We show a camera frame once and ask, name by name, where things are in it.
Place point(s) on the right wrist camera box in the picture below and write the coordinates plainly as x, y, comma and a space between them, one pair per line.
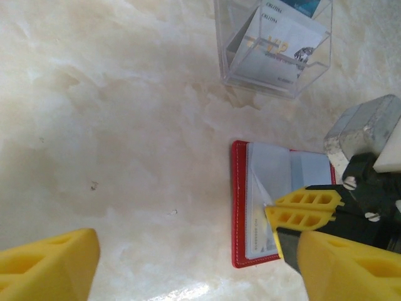
360, 125

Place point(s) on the clear acrylic card box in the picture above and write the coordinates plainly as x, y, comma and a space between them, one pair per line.
260, 89

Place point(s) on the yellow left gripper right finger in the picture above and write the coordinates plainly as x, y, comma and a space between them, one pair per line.
344, 276

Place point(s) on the red card holder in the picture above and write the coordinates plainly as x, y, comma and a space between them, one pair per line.
239, 203

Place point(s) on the blue credit card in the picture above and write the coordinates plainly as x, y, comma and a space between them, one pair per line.
304, 7

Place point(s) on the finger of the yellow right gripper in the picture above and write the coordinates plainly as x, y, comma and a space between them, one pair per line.
271, 213
286, 199

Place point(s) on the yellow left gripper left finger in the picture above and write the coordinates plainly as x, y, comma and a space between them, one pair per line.
47, 272

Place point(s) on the silver VIP card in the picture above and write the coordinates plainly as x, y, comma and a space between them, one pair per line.
269, 62
260, 238
282, 9

